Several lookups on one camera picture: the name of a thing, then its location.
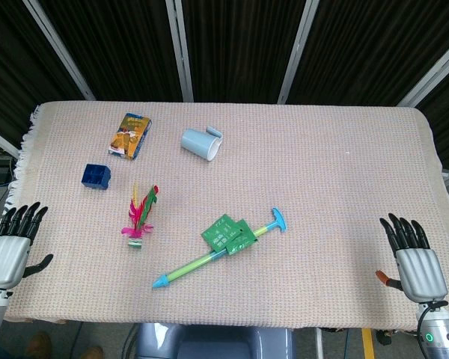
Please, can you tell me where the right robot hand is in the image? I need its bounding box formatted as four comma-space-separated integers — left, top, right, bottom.
375, 212, 449, 302

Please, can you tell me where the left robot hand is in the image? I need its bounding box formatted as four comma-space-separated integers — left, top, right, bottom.
0, 202, 55, 290

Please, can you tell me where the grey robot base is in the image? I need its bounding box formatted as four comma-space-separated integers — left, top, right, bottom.
129, 322, 297, 359

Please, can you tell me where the feathered shuttlecock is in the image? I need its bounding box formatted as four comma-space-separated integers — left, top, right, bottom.
120, 182, 160, 250

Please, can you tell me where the blue square container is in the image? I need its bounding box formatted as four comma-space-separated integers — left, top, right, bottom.
80, 163, 112, 191

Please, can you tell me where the pink woven tablecloth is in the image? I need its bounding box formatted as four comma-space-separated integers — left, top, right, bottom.
0, 100, 449, 332

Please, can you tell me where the orange and blue carton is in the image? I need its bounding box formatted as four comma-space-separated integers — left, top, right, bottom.
108, 113, 152, 162

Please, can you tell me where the green sachet packet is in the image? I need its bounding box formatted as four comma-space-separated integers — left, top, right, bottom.
201, 214, 243, 251
225, 219, 258, 257

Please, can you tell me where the green and blue water pump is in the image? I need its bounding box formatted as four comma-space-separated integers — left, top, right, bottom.
151, 207, 287, 290

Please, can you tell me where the light blue mug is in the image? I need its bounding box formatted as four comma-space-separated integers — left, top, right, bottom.
181, 126, 224, 162

